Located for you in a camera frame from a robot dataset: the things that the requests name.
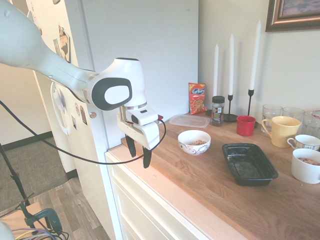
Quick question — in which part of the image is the medium white candle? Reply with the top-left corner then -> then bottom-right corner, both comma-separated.
228,33 -> 235,96

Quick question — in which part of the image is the orange Kurkure snack bag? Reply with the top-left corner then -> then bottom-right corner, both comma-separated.
187,82 -> 208,116

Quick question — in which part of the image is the white refrigerator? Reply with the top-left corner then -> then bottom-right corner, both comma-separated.
14,0 -> 200,240

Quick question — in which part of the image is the clear plastic container lid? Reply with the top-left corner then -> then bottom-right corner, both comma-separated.
168,113 -> 211,129

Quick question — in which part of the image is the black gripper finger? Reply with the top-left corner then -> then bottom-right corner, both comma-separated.
142,146 -> 153,169
125,134 -> 137,159

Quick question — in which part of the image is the spice jar with black lid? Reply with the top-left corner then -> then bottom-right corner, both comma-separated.
211,95 -> 226,128

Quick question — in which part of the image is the yellow mug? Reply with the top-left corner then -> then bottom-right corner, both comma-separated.
261,115 -> 302,148

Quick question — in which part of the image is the black camera stand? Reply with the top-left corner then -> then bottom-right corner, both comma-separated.
0,142 -> 35,218

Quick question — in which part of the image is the white counter cabinet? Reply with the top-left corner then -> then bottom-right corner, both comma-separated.
104,144 -> 209,240

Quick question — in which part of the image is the black holder of tall candle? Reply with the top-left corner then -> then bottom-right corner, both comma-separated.
246,88 -> 260,129

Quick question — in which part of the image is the white bowl with swirl pattern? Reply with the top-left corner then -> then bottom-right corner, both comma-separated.
177,129 -> 212,156

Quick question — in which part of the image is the white cup with blue pattern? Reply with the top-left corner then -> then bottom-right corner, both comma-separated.
286,134 -> 320,153

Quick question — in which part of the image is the wooden framed picture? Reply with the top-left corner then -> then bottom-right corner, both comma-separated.
264,0 -> 320,33

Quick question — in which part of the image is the clear drinking glass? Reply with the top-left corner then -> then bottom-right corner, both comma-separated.
282,106 -> 306,126
300,111 -> 320,140
261,103 -> 284,135

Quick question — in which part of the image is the short white candle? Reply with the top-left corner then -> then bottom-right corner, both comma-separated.
213,43 -> 220,97

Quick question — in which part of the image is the black plastic container box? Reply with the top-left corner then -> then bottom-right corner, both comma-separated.
221,142 -> 279,187

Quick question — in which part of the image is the bundle of coloured cables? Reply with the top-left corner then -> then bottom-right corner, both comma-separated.
11,225 -> 70,240

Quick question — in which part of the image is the large photo fridge magnet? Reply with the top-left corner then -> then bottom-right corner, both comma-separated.
58,24 -> 72,64

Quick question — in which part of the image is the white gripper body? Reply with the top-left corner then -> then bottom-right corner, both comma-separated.
116,106 -> 161,151

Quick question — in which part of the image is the green clamp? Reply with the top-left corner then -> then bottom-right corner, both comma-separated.
22,207 -> 64,234

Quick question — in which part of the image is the cereal in plain mug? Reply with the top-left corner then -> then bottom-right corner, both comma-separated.
298,156 -> 320,167

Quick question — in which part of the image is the red cup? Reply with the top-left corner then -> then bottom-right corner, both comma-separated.
236,115 -> 259,137

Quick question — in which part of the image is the narrow photo fridge magnet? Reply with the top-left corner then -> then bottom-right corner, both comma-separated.
52,38 -> 61,58

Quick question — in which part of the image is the plain white mug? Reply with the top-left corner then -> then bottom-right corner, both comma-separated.
290,148 -> 320,185

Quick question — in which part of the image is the black camera cable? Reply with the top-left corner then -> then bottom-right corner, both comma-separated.
0,99 -> 167,166

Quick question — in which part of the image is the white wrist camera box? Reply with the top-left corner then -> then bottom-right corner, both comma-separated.
125,107 -> 164,126

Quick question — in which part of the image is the tall white candle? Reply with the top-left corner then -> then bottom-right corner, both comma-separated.
249,19 -> 262,91

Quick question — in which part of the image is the wooden board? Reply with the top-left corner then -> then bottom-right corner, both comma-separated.
0,201 -> 52,240

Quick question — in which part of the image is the black holder of medium candle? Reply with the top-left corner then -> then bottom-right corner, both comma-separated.
222,94 -> 239,123

